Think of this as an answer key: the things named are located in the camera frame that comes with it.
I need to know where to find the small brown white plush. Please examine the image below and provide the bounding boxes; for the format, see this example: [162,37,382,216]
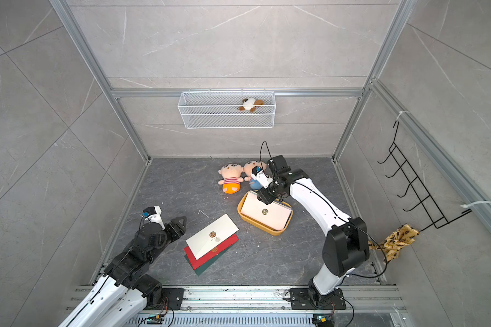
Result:
[238,98,264,113]

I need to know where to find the cream white envelope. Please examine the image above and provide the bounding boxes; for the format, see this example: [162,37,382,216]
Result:
[186,214,239,260]

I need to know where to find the metal mounting rail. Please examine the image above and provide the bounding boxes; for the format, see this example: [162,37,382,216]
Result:
[67,285,408,316]

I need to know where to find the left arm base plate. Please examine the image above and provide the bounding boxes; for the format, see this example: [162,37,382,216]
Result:
[145,287,185,311]

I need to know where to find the yellow patterned cloth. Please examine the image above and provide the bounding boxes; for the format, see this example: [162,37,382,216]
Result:
[368,224,420,262]

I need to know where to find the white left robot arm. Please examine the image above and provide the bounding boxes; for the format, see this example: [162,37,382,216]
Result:
[60,215,187,326]

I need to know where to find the white wire mesh basket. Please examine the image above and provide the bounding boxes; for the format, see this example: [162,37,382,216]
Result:
[177,90,276,129]

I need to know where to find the plush doll blue pants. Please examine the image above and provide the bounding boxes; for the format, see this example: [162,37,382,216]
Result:
[244,160,267,191]

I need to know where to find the yellow plastic storage box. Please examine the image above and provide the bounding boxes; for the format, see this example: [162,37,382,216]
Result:
[237,192,293,236]

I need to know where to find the black wire hook rack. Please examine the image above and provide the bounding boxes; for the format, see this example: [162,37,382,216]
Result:
[377,121,472,232]

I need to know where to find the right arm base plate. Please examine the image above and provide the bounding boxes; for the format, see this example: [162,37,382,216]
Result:
[282,287,346,311]

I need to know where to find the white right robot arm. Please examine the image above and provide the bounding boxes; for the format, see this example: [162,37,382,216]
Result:
[252,155,376,309]

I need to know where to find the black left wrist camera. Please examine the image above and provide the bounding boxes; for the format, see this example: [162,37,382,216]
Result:
[143,206,165,230]

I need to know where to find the dark green envelope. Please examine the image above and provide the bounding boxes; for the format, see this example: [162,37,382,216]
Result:
[184,246,233,276]

